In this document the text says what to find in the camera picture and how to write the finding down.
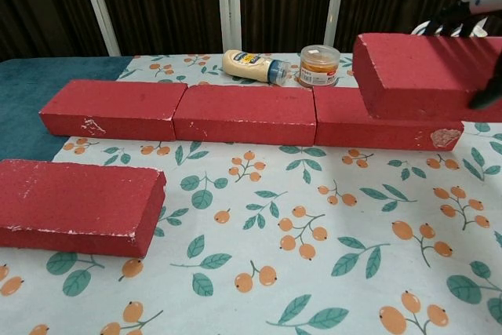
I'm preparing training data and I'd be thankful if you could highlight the red block with white-worn edges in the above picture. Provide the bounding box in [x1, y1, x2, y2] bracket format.
[0, 158, 167, 260]

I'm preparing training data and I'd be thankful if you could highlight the clear jar with orange contents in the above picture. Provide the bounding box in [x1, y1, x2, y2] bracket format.
[300, 45, 340, 87]

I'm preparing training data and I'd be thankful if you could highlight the red block with chipped corner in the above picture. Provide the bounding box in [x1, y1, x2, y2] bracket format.
[313, 86, 466, 151]

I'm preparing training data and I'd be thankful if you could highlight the cream mayonnaise squeeze bottle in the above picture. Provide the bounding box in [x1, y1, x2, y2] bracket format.
[221, 49, 292, 87]

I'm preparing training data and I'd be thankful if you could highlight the plain red foam block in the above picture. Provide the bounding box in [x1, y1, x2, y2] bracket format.
[171, 84, 318, 147]

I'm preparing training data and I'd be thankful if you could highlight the dark pleated curtain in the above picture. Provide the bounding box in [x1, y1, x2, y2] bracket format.
[0, 0, 502, 64]

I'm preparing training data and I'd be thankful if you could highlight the floral orange-berry tablecloth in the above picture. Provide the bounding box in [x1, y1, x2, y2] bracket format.
[0, 52, 502, 335]

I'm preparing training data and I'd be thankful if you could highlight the red block with scratched side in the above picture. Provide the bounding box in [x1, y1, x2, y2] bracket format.
[38, 78, 188, 143]

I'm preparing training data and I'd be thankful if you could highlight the teal table mat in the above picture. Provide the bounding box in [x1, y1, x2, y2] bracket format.
[0, 56, 134, 163]

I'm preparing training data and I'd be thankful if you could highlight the white slim frame post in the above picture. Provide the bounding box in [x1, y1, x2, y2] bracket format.
[324, 0, 349, 54]

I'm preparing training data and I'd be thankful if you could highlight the white double frame post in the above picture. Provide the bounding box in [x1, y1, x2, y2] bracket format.
[215, 0, 242, 54]

